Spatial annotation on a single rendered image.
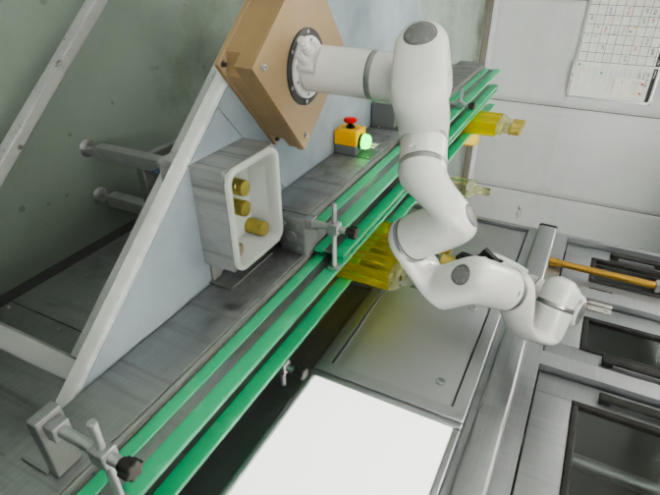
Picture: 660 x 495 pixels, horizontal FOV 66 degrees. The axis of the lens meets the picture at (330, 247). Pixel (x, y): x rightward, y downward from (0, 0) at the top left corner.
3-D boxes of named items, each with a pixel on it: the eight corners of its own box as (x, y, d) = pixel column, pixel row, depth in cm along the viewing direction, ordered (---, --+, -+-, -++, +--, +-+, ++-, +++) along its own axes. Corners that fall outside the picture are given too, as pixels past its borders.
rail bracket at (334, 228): (304, 263, 119) (353, 277, 114) (302, 199, 110) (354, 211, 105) (310, 257, 121) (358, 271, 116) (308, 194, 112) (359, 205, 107)
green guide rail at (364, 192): (313, 224, 118) (344, 232, 114) (312, 220, 117) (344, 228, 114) (483, 70, 249) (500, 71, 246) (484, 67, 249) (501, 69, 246)
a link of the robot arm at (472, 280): (518, 222, 95) (456, 243, 106) (442, 189, 83) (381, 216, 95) (526, 306, 89) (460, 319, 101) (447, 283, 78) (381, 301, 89)
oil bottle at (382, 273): (319, 272, 129) (398, 295, 120) (319, 253, 126) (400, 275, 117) (329, 260, 133) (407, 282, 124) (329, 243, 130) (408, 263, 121)
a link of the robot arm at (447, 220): (379, 169, 92) (372, 241, 86) (435, 137, 81) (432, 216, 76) (431, 197, 99) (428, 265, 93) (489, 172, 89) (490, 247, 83)
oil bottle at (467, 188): (417, 189, 194) (486, 201, 184) (419, 175, 191) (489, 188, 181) (422, 183, 198) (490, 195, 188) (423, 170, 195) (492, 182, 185)
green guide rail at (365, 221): (313, 250, 121) (344, 258, 118) (313, 247, 121) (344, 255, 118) (481, 84, 253) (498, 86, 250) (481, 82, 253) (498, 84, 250)
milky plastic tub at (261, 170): (205, 265, 106) (239, 276, 103) (189, 166, 94) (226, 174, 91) (252, 228, 119) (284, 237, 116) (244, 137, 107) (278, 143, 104)
